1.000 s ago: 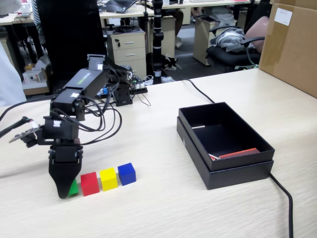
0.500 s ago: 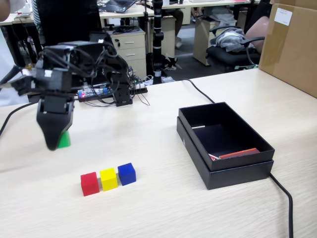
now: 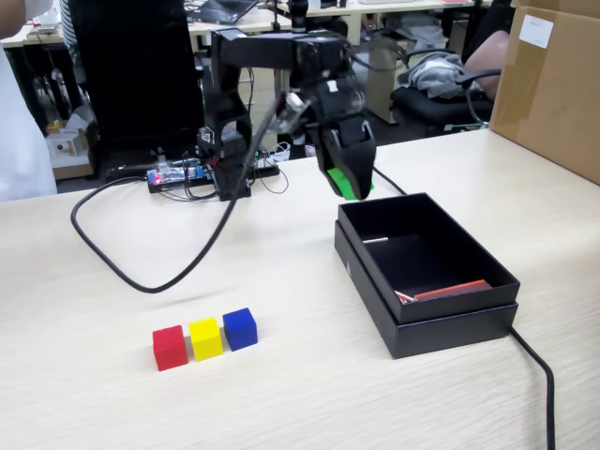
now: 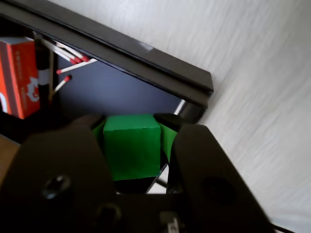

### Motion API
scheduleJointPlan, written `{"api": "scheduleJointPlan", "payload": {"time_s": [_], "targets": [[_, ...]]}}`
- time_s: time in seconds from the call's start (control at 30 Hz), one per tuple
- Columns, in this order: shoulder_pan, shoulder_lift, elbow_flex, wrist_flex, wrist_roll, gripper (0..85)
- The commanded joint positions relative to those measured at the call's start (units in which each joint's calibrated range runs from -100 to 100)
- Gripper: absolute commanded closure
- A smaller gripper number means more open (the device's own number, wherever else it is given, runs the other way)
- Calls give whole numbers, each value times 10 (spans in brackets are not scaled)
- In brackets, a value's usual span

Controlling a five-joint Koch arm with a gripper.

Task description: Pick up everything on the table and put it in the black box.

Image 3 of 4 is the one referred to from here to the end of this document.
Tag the open black laptop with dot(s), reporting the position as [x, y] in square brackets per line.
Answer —
[225, 9]

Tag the controller circuit board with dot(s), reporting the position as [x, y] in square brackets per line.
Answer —
[175, 174]

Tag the seated person with bare knee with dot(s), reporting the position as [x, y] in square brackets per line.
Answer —
[487, 56]

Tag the green wooden cube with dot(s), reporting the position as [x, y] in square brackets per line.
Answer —
[338, 180]

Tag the red wooden cube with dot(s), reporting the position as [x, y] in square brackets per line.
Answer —
[169, 349]

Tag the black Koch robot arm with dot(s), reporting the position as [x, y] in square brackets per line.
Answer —
[262, 51]

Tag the large black office chair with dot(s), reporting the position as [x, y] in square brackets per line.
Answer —
[136, 70]

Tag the person in striped shirt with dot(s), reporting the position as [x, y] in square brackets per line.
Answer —
[69, 23]

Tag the metal table clamp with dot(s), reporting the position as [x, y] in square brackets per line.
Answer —
[161, 161]

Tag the light wood office desk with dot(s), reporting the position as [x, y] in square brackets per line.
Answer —
[398, 7]
[44, 41]
[201, 26]

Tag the person in white shirt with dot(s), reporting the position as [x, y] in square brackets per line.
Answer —
[23, 140]

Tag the open box with white packaging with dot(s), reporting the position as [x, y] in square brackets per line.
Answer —
[70, 147]

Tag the small yellow item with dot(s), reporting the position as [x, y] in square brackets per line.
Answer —
[57, 126]

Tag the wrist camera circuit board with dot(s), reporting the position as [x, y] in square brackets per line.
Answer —
[293, 112]

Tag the black pole with white bands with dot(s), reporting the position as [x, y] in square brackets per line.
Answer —
[298, 11]

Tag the large brown cardboard box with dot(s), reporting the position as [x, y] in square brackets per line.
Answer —
[553, 94]

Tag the person's bare forearm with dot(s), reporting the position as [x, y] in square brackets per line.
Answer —
[9, 19]

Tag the black open box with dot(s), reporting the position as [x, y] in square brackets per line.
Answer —
[450, 335]

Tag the blue wooden cube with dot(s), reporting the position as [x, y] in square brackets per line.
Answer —
[240, 330]

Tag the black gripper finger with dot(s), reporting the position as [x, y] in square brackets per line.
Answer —
[325, 150]
[358, 159]

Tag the clear plastic bag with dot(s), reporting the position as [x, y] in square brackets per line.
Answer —
[311, 151]

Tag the black cardboard box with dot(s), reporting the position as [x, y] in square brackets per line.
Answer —
[412, 267]

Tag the black armrest office chair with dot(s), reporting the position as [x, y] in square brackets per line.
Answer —
[422, 110]

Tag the yellow wooden cube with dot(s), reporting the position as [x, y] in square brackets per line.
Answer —
[206, 340]

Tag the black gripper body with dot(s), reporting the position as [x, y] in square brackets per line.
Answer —
[335, 103]

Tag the grey garment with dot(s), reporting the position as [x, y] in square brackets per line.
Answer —
[436, 70]

